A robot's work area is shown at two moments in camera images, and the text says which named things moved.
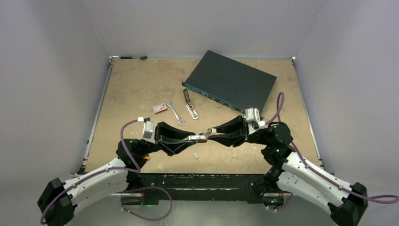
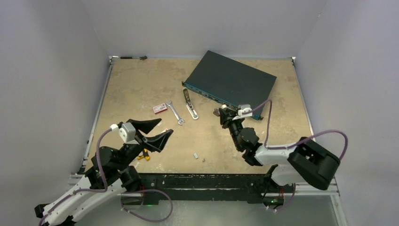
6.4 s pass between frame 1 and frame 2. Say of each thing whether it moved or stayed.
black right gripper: moved
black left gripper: moved
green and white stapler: stayed
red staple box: stayed
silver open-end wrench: stayed
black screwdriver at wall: stayed
